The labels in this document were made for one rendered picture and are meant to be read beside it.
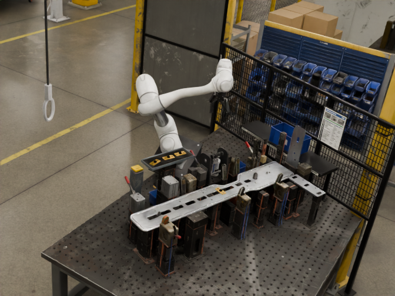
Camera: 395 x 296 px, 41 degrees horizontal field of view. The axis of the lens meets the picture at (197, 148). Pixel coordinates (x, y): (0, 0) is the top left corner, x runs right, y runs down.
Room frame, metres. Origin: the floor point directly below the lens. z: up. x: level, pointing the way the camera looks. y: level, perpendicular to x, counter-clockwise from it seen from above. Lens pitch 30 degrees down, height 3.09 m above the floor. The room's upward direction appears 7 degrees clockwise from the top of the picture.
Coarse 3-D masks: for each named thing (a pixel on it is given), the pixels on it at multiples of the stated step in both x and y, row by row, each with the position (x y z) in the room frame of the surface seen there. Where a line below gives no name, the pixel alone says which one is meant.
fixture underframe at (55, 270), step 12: (360, 240) 4.07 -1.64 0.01; (336, 264) 3.35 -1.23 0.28; (60, 276) 2.60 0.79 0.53; (72, 276) 2.54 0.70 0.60; (336, 276) 3.40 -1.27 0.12; (60, 288) 2.60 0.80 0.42; (72, 288) 2.79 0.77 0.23; (84, 288) 2.82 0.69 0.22; (324, 288) 3.12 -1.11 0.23; (336, 288) 3.37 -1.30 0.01
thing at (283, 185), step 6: (276, 186) 3.26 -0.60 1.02; (282, 186) 3.22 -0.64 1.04; (288, 186) 3.24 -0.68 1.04; (276, 192) 3.25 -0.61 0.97; (282, 192) 3.21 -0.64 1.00; (288, 192) 3.23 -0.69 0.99; (276, 198) 3.24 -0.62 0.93; (282, 198) 3.21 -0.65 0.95; (276, 204) 3.24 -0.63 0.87; (282, 204) 3.24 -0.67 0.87; (270, 210) 3.26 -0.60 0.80; (276, 210) 3.24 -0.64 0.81; (282, 210) 3.22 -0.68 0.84; (270, 216) 3.25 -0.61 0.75; (276, 216) 3.22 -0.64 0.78; (282, 216) 3.23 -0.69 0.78; (270, 222) 3.24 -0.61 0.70; (276, 222) 3.21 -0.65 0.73
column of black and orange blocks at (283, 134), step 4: (280, 132) 3.77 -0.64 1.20; (284, 132) 3.77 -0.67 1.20; (280, 136) 3.76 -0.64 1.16; (284, 136) 3.75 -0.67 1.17; (280, 140) 3.76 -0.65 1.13; (284, 140) 3.76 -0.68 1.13; (280, 144) 3.75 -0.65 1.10; (280, 148) 3.74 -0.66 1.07; (276, 152) 3.77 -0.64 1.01; (280, 152) 3.75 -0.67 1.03; (276, 156) 3.76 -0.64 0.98; (280, 156) 3.75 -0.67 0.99; (276, 160) 3.76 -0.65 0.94; (280, 160) 3.76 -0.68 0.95
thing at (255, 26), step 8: (240, 24) 7.15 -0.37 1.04; (248, 24) 7.20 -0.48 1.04; (256, 24) 7.24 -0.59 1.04; (232, 32) 6.73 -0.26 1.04; (240, 32) 6.77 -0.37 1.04; (256, 32) 6.87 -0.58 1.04; (256, 40) 6.82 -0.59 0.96; (248, 48) 6.59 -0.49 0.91; (232, 64) 7.01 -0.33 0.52; (248, 72) 6.47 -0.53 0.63; (232, 104) 6.56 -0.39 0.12; (240, 104) 6.49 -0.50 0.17
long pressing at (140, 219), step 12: (264, 168) 3.52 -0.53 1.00; (276, 168) 3.54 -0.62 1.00; (240, 180) 3.30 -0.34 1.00; (252, 180) 3.32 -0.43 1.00; (264, 180) 3.34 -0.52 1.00; (192, 192) 3.07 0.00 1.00; (204, 192) 3.09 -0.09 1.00; (228, 192) 3.13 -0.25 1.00; (168, 204) 2.89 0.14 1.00; (180, 204) 2.91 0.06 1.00; (192, 204) 2.93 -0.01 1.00; (204, 204) 2.94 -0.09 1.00; (132, 216) 2.72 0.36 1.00; (144, 216) 2.73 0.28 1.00; (168, 216) 2.76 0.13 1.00; (180, 216) 2.79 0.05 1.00; (144, 228) 2.61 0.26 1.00
